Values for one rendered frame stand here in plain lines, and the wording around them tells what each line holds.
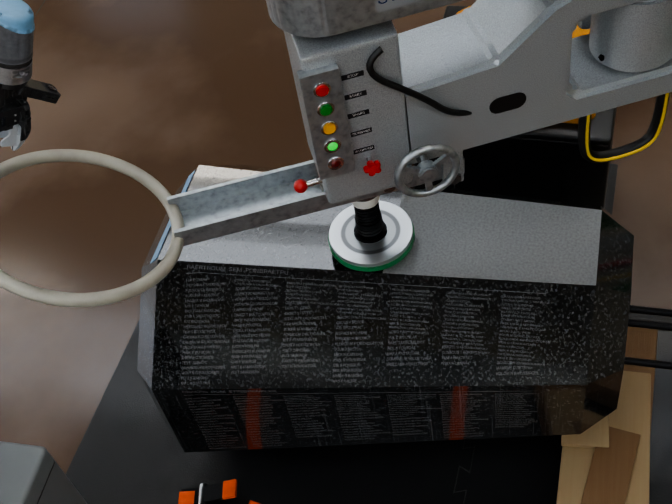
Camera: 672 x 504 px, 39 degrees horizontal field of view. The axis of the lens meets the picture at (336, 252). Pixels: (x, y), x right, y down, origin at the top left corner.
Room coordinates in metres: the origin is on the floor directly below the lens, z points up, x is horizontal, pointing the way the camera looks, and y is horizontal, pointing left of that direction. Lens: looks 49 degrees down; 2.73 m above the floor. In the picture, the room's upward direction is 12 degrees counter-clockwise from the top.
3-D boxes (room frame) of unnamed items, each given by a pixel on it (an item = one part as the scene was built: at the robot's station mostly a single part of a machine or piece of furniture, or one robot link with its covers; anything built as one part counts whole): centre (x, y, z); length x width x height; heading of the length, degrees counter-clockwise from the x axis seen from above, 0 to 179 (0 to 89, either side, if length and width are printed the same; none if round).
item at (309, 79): (1.48, -0.04, 1.41); 0.08 x 0.03 x 0.28; 95
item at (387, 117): (1.60, -0.18, 1.36); 0.36 x 0.22 x 0.45; 95
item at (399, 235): (1.59, -0.10, 0.92); 0.21 x 0.21 x 0.01
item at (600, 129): (2.30, -0.69, 0.37); 0.66 x 0.66 x 0.74; 66
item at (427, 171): (1.49, -0.23, 1.24); 0.15 x 0.10 x 0.15; 95
